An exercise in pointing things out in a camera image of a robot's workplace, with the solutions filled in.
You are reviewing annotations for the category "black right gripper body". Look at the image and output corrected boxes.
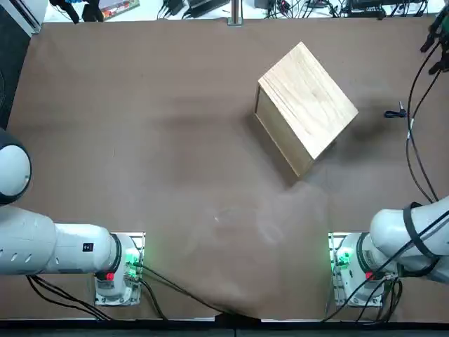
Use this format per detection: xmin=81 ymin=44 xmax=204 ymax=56
xmin=433 ymin=5 xmax=449 ymax=40

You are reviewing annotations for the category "key with blue strap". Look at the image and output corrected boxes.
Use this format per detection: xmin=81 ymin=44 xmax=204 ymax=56
xmin=384 ymin=100 xmax=407 ymax=119

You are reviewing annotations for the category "black labelled power adapter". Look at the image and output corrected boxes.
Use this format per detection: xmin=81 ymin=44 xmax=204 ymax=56
xmin=347 ymin=0 xmax=427 ymax=18

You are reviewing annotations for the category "wooden drawer box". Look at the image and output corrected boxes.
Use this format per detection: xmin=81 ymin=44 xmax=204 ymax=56
xmin=255 ymin=41 xmax=360 ymax=178

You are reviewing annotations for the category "large black power brick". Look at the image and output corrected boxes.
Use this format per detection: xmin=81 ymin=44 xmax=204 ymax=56
xmin=187 ymin=0 xmax=232 ymax=11

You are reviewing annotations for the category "small black power brick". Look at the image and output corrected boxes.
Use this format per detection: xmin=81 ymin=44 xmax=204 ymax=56
xmin=164 ymin=0 xmax=186 ymax=14

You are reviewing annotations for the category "colourful book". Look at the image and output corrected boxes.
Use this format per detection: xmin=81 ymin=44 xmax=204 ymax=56
xmin=99 ymin=0 xmax=141 ymax=19

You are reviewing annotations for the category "black clamp object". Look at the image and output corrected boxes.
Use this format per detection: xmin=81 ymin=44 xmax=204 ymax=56
xmin=81 ymin=0 xmax=105 ymax=22
xmin=48 ymin=0 xmax=81 ymax=25

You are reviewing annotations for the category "aluminium profile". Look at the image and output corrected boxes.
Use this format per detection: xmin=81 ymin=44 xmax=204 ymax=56
xmin=13 ymin=0 xmax=47 ymax=35

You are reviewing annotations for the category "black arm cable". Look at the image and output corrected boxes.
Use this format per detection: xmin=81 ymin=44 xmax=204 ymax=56
xmin=405 ymin=44 xmax=439 ymax=204
xmin=406 ymin=66 xmax=443 ymax=204

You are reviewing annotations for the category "silver camera post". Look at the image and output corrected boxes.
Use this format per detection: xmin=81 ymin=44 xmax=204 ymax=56
xmin=227 ymin=0 xmax=244 ymax=26

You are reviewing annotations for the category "black base cable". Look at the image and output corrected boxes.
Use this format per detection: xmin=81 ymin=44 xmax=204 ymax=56
xmin=138 ymin=263 xmax=260 ymax=320
xmin=356 ymin=275 xmax=404 ymax=324
xmin=25 ymin=275 xmax=115 ymax=321
xmin=317 ymin=272 xmax=376 ymax=324
xmin=138 ymin=279 xmax=169 ymax=321

